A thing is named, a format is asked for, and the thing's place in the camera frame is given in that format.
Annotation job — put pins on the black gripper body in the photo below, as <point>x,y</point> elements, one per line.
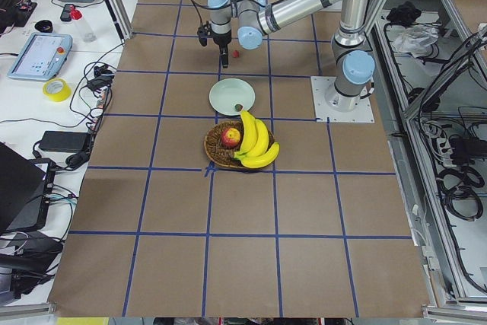
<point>221,39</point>

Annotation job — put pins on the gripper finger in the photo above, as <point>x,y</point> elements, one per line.
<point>204,33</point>
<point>224,57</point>

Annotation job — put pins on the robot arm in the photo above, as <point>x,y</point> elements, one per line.
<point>355,66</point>

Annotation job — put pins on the light green plate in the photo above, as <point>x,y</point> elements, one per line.
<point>230,91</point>

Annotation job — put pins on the red apple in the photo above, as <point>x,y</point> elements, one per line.
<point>230,138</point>

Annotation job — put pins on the woven wicker basket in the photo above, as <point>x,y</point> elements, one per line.
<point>221,155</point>

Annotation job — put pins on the yellow banana bunch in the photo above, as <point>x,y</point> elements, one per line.
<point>255,151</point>

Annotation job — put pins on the clear bottle red cap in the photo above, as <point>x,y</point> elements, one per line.
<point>82,25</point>

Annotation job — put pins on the yellow tape roll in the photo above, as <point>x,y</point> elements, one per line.
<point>57,90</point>

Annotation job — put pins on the near teach pendant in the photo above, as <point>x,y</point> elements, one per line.
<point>42,57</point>

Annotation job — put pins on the black power adapter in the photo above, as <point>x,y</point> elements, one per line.
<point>59,141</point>

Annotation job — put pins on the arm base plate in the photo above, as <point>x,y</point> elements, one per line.
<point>332,107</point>

